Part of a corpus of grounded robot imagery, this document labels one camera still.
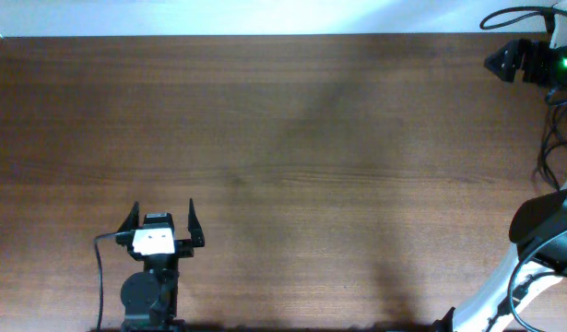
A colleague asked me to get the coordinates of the black usb cable long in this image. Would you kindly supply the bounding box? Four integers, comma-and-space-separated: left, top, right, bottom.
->
533, 88, 567, 191

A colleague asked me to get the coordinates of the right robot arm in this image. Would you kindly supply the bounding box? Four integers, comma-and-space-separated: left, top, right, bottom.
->
431, 39, 567, 331

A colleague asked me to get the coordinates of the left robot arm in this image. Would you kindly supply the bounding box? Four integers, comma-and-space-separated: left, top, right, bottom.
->
115, 201, 205, 332

